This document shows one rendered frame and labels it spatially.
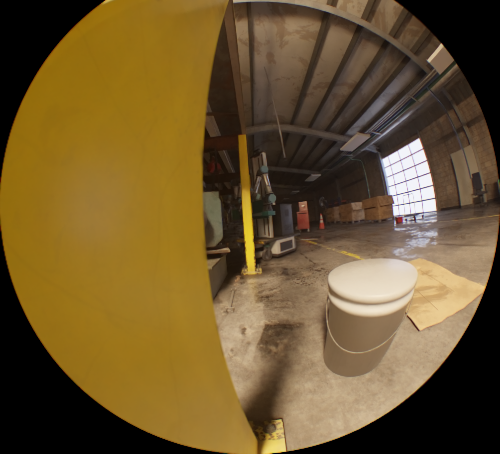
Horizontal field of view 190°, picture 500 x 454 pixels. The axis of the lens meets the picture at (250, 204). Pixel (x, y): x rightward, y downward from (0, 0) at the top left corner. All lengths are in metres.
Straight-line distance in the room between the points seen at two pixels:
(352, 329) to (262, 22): 5.45
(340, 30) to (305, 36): 1.13
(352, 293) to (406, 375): 0.48
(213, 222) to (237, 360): 0.96
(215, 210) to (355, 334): 1.16
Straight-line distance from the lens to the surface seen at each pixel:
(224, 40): 1.57
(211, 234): 1.22
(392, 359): 0.76
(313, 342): 0.79
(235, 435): 0.18
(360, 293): 0.41
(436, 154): 9.01
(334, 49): 5.98
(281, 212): 2.42
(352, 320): 0.46
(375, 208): 7.17
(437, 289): 1.28
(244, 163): 1.82
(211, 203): 1.23
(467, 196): 7.84
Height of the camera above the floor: 0.57
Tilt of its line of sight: 7 degrees up
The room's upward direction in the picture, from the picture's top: 4 degrees counter-clockwise
